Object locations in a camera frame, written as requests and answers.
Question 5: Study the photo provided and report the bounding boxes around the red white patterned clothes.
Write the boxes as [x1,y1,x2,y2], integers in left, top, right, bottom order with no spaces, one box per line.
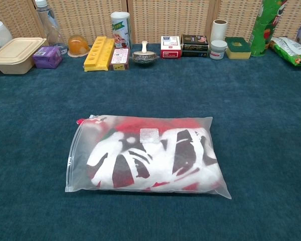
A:
[76,117,223,193]

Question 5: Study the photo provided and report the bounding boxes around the frosted plastic zip bag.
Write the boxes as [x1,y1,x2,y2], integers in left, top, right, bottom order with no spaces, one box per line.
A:
[64,114,232,200]

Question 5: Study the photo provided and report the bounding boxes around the green snack bag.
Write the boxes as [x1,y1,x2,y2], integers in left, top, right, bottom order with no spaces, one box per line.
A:
[269,37,301,67]

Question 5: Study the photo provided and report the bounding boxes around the blue table cloth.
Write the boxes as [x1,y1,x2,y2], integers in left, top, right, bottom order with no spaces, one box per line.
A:
[0,43,301,241]

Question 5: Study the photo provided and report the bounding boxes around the dark glass bowl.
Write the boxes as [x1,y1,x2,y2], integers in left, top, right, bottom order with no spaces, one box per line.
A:
[132,51,160,67]

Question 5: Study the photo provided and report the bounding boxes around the dark red labelled box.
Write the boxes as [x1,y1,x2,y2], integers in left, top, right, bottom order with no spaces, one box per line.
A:
[109,47,130,71]

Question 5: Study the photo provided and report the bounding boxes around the red and white box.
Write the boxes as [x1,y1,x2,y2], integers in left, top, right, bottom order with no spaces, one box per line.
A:
[161,35,182,59]

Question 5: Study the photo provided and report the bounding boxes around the yellow plastic egg tray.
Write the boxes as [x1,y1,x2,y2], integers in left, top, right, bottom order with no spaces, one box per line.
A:
[84,36,115,73]

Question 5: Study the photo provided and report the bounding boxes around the black printed box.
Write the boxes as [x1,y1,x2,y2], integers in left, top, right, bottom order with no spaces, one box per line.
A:
[181,34,210,58]

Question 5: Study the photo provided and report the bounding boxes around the small white jar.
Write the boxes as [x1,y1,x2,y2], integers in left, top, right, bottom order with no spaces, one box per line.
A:
[210,40,228,60]

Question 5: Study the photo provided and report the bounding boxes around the white printed cylindrical can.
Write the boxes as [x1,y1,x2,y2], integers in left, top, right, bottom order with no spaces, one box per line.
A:
[110,11,131,50]

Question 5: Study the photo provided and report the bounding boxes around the orange jelly cup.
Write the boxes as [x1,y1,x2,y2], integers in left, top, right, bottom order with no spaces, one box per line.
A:
[67,34,91,58]

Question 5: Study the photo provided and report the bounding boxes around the woven rattan folding screen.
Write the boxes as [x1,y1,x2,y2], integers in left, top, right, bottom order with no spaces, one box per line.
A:
[0,0,301,47]

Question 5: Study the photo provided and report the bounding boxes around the white cardboard tube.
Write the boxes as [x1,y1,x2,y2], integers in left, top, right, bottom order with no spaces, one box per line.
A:
[210,19,228,45]

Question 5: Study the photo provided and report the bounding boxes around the green and yellow sponge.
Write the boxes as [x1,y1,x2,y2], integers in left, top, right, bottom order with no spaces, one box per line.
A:
[224,37,252,60]

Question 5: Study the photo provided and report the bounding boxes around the small purple box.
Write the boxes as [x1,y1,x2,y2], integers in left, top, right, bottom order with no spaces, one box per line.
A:
[32,46,63,70]

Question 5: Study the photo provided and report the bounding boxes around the clear plastic water bottle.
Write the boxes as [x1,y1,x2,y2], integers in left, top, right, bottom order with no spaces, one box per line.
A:
[35,0,67,55]

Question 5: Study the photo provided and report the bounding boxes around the green chips tube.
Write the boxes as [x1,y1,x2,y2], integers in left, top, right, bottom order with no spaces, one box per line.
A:
[250,0,288,57]

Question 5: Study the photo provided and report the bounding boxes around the beige lidded lunch box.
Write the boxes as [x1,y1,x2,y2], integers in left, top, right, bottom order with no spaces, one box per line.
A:
[0,37,47,75]

